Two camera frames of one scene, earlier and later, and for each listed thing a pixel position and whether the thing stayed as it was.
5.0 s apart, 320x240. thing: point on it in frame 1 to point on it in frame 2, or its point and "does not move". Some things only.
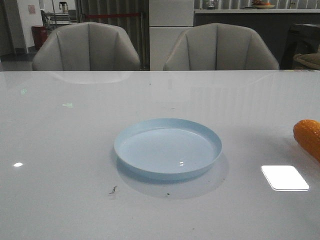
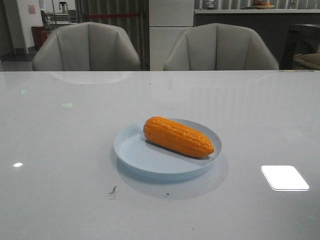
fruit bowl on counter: [260, 4] does not move
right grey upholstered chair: [218, 46] does not move
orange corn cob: [307, 133] to [177, 137]
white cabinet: [167, 18] does not move
